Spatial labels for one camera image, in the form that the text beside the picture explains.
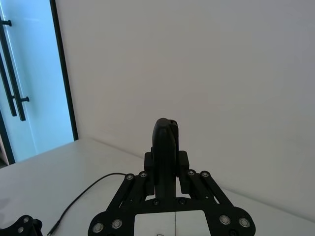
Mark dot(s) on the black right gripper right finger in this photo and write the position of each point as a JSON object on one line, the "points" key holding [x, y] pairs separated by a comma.
{"points": [[197, 183]]}

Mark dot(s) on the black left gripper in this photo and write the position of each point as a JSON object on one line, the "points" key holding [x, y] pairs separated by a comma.
{"points": [[23, 225]]}

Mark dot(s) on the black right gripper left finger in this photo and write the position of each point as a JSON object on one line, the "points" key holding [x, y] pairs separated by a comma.
{"points": [[163, 157]]}

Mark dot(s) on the frosted glass door panel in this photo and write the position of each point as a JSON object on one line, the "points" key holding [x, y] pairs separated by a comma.
{"points": [[37, 73]]}

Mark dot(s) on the black door frame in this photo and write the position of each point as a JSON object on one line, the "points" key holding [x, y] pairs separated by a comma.
{"points": [[64, 81]]}

